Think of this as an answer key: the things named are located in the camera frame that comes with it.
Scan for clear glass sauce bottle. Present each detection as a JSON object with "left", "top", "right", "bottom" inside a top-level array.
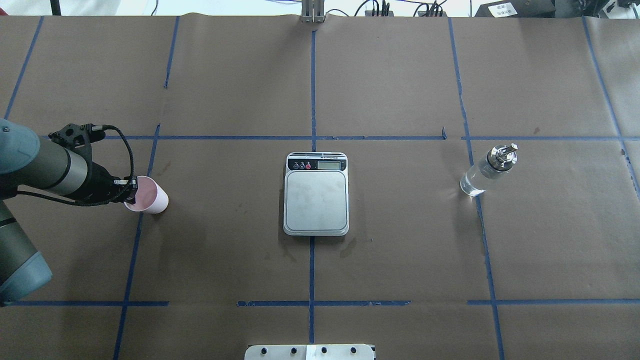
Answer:
[{"left": 459, "top": 143, "right": 519, "bottom": 198}]

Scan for aluminium frame post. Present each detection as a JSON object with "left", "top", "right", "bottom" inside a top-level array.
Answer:
[{"left": 300, "top": 0, "right": 326, "bottom": 24}]

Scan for pink plastic cup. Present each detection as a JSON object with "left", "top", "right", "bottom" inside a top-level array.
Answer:
[{"left": 124, "top": 176, "right": 169, "bottom": 215}]

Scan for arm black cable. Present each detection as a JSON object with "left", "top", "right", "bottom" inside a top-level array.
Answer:
[{"left": 15, "top": 124, "right": 137, "bottom": 207}]

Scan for black labelled box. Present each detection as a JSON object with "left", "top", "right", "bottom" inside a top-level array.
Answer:
[{"left": 473, "top": 0, "right": 556, "bottom": 18}]

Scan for white digital kitchen scale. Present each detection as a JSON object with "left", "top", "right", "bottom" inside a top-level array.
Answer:
[{"left": 282, "top": 152, "right": 350, "bottom": 237}]

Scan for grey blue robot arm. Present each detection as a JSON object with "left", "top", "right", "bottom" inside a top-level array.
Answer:
[{"left": 0, "top": 118, "right": 138, "bottom": 306}]

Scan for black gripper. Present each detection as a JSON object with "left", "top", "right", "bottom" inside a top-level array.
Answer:
[{"left": 85, "top": 162, "right": 131, "bottom": 204}]

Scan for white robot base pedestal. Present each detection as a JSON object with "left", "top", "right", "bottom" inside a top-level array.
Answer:
[{"left": 244, "top": 343, "right": 377, "bottom": 360}]

